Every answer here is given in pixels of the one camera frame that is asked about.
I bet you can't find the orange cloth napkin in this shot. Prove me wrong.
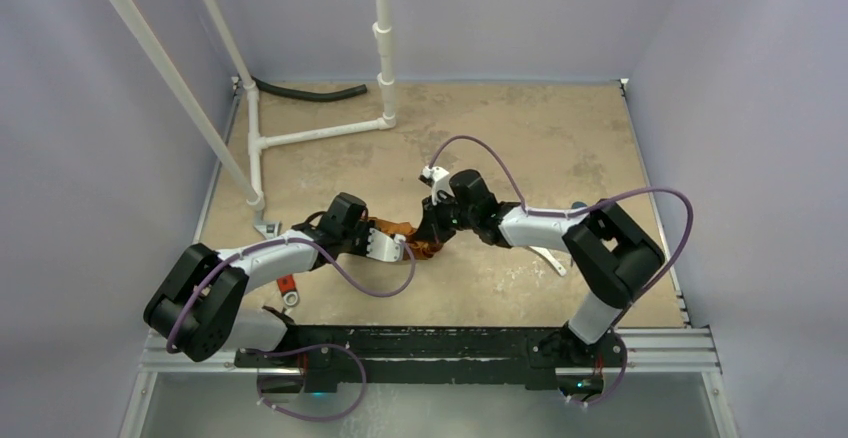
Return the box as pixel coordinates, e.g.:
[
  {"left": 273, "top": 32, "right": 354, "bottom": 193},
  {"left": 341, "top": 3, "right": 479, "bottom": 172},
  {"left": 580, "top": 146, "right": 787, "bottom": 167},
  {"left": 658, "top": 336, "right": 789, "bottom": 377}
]
[{"left": 369, "top": 217, "right": 444, "bottom": 260}]

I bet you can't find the white ceramic spoon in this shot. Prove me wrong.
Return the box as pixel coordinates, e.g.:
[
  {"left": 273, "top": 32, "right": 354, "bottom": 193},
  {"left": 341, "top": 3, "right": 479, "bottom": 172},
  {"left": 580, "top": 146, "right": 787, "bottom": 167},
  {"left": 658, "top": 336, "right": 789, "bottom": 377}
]
[{"left": 528, "top": 246, "right": 568, "bottom": 277}]

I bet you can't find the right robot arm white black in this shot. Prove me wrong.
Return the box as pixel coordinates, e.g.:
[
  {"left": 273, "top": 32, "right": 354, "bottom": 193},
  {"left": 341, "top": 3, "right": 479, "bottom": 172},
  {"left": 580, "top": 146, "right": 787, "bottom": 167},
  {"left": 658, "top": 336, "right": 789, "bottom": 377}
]
[{"left": 411, "top": 167, "right": 666, "bottom": 365}]

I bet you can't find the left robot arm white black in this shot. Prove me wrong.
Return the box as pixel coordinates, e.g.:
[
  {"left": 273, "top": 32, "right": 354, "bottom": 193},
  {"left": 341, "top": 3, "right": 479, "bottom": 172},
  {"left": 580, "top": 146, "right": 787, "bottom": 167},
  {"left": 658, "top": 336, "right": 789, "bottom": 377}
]
[{"left": 143, "top": 192, "right": 370, "bottom": 362}]

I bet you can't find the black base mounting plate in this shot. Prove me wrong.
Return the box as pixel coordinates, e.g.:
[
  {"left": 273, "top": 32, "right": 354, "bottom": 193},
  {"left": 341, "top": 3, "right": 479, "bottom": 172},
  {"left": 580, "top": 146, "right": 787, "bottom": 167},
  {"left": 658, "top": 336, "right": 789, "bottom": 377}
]
[{"left": 235, "top": 325, "right": 625, "bottom": 392}]

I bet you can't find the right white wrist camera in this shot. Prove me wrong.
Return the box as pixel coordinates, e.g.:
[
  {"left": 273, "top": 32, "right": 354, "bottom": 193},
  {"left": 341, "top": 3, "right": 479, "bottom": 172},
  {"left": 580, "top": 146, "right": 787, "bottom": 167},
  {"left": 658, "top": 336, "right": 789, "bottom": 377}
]
[{"left": 419, "top": 166, "right": 452, "bottom": 205}]

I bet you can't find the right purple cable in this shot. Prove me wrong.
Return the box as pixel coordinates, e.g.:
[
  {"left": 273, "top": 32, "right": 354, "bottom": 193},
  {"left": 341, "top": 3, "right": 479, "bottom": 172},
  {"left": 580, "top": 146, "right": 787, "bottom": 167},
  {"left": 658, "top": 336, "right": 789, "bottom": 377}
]
[{"left": 423, "top": 134, "right": 696, "bottom": 410}]

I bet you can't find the red handled adjustable wrench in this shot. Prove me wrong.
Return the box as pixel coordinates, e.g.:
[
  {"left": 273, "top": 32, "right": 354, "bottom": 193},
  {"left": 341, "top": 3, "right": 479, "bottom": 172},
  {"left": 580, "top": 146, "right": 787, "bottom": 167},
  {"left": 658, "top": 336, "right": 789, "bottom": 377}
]
[{"left": 251, "top": 248, "right": 300, "bottom": 308}]

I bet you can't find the black corrugated hose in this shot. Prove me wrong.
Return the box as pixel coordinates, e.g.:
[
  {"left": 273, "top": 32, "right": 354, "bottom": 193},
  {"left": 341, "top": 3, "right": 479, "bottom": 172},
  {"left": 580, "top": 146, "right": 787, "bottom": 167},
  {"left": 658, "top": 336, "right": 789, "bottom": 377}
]
[{"left": 251, "top": 75, "right": 369, "bottom": 104}]

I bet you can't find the white PVC pipe frame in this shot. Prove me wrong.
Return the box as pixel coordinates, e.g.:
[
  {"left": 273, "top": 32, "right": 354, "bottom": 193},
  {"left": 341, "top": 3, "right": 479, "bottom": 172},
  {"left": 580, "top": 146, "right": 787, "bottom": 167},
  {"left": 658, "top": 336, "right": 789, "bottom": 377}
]
[{"left": 79, "top": 0, "right": 399, "bottom": 211}]

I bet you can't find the aluminium extrusion rail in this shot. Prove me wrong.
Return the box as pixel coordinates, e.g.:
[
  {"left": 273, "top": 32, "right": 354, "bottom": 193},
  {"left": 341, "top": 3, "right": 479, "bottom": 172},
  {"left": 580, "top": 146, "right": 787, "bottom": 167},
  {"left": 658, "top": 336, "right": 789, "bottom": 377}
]
[{"left": 138, "top": 328, "right": 721, "bottom": 374}]

